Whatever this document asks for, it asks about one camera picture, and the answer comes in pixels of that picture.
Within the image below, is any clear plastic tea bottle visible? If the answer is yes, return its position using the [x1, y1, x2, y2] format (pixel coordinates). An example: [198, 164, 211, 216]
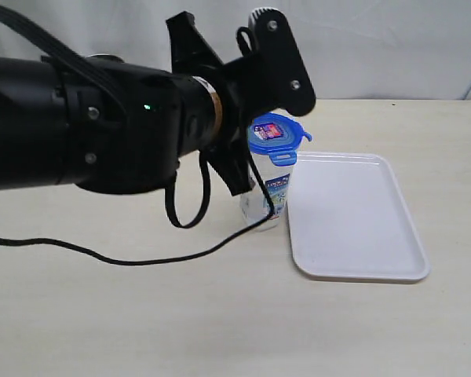
[239, 152, 297, 231]

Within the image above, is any blue bottle lid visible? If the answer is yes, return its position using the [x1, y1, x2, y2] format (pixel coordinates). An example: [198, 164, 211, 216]
[247, 113, 312, 167]

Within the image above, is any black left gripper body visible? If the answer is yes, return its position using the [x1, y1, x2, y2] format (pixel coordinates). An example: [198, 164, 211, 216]
[166, 7, 316, 150]

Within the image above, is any white plastic tray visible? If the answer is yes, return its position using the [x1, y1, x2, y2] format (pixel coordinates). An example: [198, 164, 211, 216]
[287, 152, 431, 284]

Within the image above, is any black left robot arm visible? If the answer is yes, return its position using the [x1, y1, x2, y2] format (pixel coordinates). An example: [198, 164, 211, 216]
[0, 5, 316, 196]

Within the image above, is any black cable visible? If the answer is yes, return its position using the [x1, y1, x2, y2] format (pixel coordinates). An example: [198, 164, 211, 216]
[0, 3, 279, 266]

